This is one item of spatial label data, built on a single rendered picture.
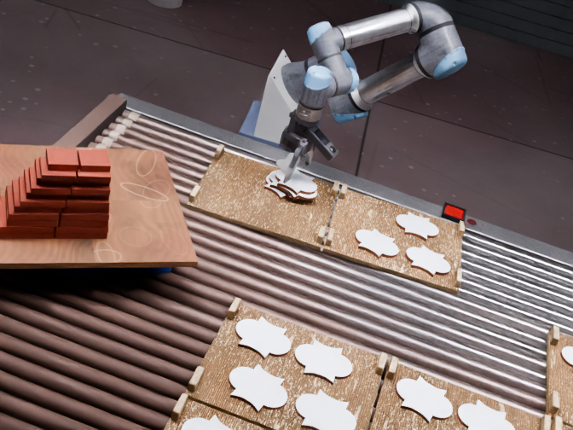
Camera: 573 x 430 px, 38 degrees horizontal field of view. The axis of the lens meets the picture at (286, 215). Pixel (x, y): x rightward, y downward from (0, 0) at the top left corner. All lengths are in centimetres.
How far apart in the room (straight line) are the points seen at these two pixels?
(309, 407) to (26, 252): 75
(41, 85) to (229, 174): 241
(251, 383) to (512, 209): 317
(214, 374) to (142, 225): 45
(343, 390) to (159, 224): 63
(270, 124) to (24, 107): 200
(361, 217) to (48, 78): 275
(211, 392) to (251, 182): 89
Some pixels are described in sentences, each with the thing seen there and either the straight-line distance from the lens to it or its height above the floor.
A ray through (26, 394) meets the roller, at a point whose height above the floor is 91.
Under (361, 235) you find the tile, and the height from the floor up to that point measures 95.
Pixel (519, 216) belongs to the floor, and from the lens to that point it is 488.
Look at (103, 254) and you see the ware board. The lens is 206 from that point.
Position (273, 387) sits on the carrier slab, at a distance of 196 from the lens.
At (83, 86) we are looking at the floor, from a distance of 493.
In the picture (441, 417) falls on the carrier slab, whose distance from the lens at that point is 206.
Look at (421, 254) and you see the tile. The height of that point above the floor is 95.
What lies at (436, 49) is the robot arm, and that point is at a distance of 268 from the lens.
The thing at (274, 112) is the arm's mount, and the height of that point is 99.
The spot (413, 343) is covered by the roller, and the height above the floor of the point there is 92.
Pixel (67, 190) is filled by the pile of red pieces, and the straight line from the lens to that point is 201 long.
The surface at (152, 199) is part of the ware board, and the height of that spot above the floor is 104.
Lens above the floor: 235
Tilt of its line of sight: 34 degrees down
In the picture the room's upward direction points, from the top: 16 degrees clockwise
